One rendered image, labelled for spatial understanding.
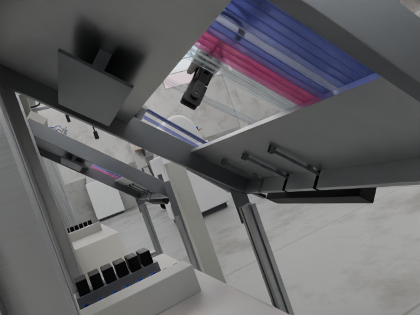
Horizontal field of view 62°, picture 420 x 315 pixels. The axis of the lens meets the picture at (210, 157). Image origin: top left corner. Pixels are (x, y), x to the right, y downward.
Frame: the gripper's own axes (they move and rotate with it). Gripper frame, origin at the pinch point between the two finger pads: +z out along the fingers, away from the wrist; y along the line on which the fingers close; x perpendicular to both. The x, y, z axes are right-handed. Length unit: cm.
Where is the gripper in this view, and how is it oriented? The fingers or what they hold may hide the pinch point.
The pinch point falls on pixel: (193, 94)
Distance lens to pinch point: 65.1
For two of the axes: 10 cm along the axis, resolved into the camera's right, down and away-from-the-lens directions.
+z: -3.7, 8.8, -2.9
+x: 8.7, 4.4, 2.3
